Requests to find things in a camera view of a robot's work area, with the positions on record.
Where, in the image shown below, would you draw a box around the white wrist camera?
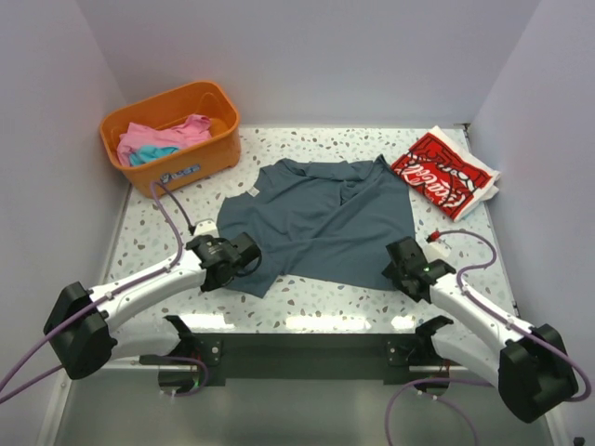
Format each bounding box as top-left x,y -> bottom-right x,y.
191,219 -> 218,237
425,230 -> 452,259

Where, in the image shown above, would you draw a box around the turquoise t shirt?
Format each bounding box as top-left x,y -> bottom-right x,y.
128,145 -> 179,166

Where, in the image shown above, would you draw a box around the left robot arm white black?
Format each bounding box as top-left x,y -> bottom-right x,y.
43,232 -> 262,380

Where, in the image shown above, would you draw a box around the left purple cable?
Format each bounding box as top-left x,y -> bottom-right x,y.
0,180 -> 210,403

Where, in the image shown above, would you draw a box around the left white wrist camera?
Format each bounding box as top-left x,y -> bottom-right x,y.
191,219 -> 218,237

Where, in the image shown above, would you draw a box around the pink t shirt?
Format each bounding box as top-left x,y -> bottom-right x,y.
116,114 -> 211,167

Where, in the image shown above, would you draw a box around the orange plastic basket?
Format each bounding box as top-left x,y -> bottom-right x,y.
99,81 -> 241,197

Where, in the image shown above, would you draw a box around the purple cable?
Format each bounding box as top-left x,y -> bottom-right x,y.
0,180 -> 210,403
385,227 -> 594,446

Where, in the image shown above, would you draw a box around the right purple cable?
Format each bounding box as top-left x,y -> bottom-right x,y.
385,227 -> 594,446

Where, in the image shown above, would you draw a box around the slate blue t shirt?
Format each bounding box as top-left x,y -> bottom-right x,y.
217,156 -> 415,297

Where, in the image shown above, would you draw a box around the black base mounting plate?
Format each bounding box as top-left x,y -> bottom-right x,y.
139,332 -> 466,387

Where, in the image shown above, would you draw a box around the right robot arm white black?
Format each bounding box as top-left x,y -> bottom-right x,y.
382,237 -> 580,423

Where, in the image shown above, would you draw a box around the aluminium frame rail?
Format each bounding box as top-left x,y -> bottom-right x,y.
62,327 -> 162,371

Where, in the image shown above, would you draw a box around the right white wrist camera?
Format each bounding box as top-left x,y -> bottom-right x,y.
425,230 -> 452,259

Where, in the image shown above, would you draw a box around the red white folded t shirt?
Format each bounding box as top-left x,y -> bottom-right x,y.
391,126 -> 501,222

